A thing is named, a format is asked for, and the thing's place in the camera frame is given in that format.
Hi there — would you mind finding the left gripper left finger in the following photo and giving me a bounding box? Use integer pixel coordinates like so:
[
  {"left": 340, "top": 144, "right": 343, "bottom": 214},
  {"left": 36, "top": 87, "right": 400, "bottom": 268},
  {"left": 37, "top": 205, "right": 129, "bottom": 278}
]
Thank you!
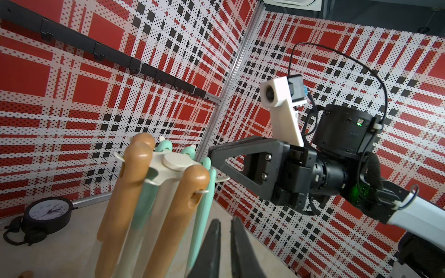
[{"left": 188, "top": 219, "right": 221, "bottom": 278}]

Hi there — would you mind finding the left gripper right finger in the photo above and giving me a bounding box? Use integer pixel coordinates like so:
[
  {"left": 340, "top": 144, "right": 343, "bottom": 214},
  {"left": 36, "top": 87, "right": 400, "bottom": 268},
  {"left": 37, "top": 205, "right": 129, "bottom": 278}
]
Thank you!
[{"left": 231, "top": 217, "right": 266, "bottom": 278}]

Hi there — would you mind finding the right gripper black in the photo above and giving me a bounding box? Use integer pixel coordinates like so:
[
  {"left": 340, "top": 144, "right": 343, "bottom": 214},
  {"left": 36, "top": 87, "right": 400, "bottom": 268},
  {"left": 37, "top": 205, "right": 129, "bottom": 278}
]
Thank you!
[{"left": 208, "top": 136, "right": 348, "bottom": 212}]

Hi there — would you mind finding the cream skimmer green handle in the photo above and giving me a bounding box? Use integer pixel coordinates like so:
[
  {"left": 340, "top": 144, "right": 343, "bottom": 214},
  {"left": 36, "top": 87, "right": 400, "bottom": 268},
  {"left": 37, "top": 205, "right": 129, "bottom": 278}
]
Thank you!
[
  {"left": 185, "top": 157, "right": 217, "bottom": 277},
  {"left": 114, "top": 139, "right": 173, "bottom": 278},
  {"left": 180, "top": 145, "right": 197, "bottom": 160}
]

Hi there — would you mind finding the skimmer wooden handle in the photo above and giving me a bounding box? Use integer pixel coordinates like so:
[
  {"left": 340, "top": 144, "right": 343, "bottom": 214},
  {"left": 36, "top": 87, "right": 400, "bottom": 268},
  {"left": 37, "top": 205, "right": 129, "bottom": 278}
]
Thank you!
[
  {"left": 143, "top": 164, "right": 210, "bottom": 278},
  {"left": 97, "top": 133, "right": 155, "bottom": 242},
  {"left": 95, "top": 139, "right": 155, "bottom": 278}
]

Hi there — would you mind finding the cream utensil rack stand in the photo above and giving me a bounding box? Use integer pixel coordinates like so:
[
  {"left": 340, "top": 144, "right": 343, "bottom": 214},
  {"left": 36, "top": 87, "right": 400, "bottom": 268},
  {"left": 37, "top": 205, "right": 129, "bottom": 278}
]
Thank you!
[{"left": 112, "top": 137, "right": 230, "bottom": 278}]

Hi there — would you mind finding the slotted spoon wooden handle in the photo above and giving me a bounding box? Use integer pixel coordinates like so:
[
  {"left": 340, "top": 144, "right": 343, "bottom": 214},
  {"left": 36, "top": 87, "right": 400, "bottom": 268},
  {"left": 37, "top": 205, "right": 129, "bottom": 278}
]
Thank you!
[{"left": 17, "top": 271, "right": 34, "bottom": 278}]

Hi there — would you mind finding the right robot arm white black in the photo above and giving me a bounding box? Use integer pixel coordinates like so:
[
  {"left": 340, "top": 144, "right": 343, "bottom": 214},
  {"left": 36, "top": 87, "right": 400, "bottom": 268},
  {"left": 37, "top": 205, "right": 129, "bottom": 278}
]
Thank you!
[{"left": 208, "top": 104, "right": 445, "bottom": 278}]

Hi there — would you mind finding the small black alarm clock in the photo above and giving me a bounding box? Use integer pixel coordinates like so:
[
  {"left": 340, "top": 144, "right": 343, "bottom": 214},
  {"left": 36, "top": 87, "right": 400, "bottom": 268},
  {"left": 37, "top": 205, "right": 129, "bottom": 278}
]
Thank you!
[{"left": 3, "top": 197, "right": 77, "bottom": 246}]

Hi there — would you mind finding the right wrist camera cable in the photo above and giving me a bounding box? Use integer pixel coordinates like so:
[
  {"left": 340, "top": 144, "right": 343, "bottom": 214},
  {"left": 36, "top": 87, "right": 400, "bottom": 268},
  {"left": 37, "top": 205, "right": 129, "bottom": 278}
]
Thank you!
[{"left": 287, "top": 42, "right": 389, "bottom": 140}]

